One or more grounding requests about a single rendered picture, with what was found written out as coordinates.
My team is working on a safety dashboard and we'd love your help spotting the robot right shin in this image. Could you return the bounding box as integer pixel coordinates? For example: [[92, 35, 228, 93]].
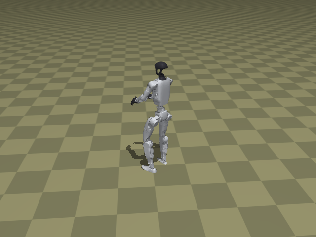
[[159, 136, 168, 162]]

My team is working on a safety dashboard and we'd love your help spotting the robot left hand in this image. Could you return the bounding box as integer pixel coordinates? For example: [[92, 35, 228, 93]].
[[131, 97, 137, 105]]

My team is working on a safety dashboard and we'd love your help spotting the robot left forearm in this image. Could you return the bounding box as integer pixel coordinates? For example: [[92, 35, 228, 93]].
[[135, 95, 143, 103]]

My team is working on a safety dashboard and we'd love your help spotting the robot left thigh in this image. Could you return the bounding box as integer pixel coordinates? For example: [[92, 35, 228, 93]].
[[143, 116, 159, 148]]

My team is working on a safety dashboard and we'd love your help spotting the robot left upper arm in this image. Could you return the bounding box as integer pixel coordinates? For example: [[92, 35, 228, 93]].
[[140, 81, 158, 101]]

